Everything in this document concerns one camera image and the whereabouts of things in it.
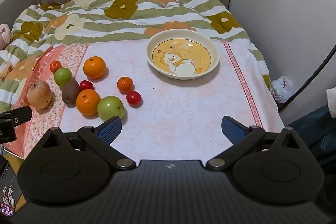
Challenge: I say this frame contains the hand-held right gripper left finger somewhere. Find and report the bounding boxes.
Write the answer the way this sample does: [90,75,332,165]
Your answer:
[31,116,137,171]

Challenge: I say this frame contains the black cable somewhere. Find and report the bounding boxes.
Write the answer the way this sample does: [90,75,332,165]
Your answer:
[278,44,336,112]

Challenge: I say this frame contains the pink plush toy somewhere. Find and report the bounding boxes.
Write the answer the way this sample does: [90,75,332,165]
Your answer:
[0,23,12,50]

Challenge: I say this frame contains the small tangerine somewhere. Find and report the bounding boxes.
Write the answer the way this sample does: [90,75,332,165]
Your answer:
[117,76,134,93]
[50,60,62,73]

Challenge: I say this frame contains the person's leg in jeans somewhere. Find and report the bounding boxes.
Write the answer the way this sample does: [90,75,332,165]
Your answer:
[286,105,336,160]

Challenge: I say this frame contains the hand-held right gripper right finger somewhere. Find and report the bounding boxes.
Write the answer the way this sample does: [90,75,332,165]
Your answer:
[205,115,310,171]

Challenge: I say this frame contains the white plastic bag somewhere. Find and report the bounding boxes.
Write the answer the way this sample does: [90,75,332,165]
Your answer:
[270,76,293,104]

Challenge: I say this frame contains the white garment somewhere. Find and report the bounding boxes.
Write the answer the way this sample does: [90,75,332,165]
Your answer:
[326,88,336,119]

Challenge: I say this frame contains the striped floral blanket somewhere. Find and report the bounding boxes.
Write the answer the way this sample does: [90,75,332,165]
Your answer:
[0,0,273,114]

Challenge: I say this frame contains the small red plum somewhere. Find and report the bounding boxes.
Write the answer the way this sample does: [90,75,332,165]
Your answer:
[79,80,95,92]

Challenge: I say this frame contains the cream plate with duck print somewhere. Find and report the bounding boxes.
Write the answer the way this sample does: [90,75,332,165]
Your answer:
[146,31,220,80]

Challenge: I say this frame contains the large green apple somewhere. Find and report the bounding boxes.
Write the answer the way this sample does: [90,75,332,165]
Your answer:
[97,96,124,122]

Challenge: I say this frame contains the reddish yellow apple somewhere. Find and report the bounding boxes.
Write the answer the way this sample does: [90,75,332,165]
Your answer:
[27,80,52,109]

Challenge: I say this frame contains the red cherry tomato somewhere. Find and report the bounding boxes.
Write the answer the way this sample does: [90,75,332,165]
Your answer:
[126,91,142,107]

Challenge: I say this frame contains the small printed box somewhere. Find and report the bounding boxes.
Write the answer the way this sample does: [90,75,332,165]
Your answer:
[0,61,14,83]

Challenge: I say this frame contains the small green apple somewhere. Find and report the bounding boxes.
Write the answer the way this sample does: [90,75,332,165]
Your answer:
[54,68,72,87]

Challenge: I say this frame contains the grey sofa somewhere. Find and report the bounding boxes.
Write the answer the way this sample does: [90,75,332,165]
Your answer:
[0,0,34,16]

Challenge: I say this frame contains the large orange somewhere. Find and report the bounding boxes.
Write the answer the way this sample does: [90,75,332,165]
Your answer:
[76,89,101,116]
[83,56,107,79]

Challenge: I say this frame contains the brown kiwi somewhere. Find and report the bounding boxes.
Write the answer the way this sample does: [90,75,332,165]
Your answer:
[61,80,80,105]

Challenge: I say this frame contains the pink patterned white cloth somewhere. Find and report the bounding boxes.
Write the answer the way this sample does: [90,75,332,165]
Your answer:
[5,39,286,161]

